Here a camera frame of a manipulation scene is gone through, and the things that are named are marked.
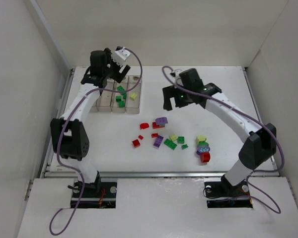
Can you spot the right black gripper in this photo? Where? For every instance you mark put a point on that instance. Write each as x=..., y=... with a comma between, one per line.
x=174, y=95

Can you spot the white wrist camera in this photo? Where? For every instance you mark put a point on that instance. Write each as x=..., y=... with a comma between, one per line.
x=175, y=73
x=120, y=55

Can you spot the clear container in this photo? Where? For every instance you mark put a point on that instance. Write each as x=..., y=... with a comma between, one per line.
x=114, y=103
x=133, y=107
x=94, y=108
x=103, y=103

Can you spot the yellow rounded lego brick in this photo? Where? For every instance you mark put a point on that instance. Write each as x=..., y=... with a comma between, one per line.
x=201, y=138

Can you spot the clear container far left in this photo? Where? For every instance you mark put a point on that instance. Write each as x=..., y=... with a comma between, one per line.
x=94, y=108

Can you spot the green long lego brick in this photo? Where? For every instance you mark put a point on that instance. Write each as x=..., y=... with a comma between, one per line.
x=169, y=143

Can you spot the red round lego piece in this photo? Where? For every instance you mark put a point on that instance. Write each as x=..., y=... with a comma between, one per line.
x=144, y=125

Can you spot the green square lego brick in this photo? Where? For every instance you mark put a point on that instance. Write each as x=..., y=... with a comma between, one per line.
x=121, y=104

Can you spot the clear container far right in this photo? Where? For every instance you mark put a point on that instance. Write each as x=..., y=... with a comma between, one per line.
x=133, y=107

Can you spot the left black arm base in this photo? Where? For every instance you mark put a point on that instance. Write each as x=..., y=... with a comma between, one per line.
x=105, y=198

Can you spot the red slope lego brick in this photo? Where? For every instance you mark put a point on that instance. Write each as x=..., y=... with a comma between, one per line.
x=136, y=143

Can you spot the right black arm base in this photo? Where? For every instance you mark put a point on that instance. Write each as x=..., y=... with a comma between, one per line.
x=218, y=197

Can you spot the small red lego brick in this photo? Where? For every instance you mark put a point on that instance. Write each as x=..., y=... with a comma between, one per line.
x=154, y=135

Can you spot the small yellow lego piece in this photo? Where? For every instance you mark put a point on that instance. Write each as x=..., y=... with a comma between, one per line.
x=133, y=96

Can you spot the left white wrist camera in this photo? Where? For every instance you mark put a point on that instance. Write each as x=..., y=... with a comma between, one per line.
x=120, y=55

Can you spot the purple rounded lego brick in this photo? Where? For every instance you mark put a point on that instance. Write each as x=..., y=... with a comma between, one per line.
x=161, y=121

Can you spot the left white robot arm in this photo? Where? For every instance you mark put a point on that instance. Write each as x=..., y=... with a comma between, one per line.
x=69, y=137

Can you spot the red cylinder lego brick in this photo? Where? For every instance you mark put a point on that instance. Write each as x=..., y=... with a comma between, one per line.
x=205, y=157

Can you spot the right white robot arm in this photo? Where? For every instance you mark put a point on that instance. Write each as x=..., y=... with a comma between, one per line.
x=259, y=140

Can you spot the green lettered lego brick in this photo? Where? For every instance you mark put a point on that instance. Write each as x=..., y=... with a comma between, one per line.
x=181, y=140

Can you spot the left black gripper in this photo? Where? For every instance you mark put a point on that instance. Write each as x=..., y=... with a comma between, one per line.
x=118, y=72

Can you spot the yellow square lego brick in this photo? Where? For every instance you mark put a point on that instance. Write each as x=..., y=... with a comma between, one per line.
x=173, y=137

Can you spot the green lego brick tall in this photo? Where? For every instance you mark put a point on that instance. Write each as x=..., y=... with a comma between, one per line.
x=118, y=98

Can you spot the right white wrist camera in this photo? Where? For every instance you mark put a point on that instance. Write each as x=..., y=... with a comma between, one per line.
x=175, y=73

